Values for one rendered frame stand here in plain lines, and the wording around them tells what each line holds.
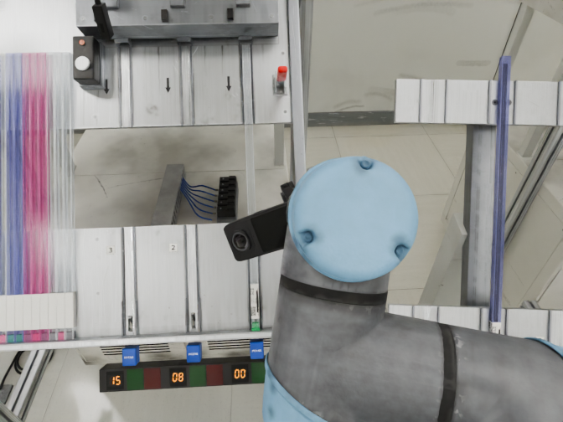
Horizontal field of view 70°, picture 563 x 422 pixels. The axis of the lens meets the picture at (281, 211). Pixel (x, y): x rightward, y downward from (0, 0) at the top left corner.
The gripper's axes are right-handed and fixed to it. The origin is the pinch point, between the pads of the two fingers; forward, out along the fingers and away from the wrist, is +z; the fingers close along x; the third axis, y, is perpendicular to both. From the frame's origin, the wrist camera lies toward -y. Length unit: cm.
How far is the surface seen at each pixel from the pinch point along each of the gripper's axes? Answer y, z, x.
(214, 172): -15, 66, 19
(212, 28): -0.4, 11.9, 35.0
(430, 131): 110, 202, 10
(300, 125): 7.8, 14.7, 14.2
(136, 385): -36.6, 13.2, -17.7
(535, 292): 62, 65, -53
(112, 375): -39.9, 13.2, -14.4
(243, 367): -18.2, 13.8, -22.3
